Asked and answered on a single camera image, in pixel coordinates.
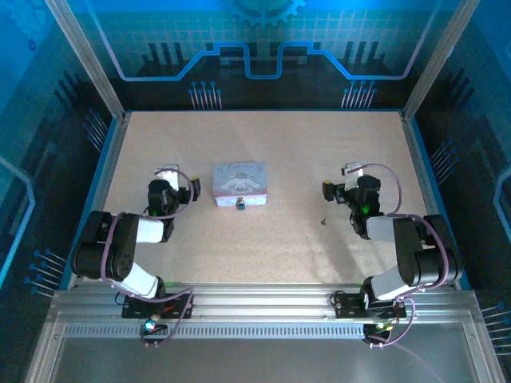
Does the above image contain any aluminium side rail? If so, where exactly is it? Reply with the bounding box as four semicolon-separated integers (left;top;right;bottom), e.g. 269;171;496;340
65;111;131;290
400;110;462;290

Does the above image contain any slotted grey cable duct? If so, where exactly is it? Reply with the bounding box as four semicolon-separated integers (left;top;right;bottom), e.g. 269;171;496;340
63;323;366;340

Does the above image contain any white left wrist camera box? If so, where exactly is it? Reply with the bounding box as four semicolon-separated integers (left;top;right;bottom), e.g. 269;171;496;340
154;164;180;192

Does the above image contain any aluminium frame post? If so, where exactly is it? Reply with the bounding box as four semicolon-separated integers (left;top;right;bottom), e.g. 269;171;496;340
43;0;125;120
402;0;481;120

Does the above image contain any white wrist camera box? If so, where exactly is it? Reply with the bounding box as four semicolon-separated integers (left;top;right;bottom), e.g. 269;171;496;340
154;164;180;192
341;162;365;188

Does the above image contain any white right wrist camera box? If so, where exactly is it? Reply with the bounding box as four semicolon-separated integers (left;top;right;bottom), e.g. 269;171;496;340
341;162;365;188

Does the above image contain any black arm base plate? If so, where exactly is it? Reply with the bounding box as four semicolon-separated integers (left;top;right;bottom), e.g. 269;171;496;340
121;293;196;320
332;293;407;320

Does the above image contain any lit connector box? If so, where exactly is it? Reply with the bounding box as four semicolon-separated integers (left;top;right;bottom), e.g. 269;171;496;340
139;317;168;340
362;321;394;340

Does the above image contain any aluminium table edge rail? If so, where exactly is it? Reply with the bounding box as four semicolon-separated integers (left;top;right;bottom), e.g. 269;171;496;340
46;282;482;340

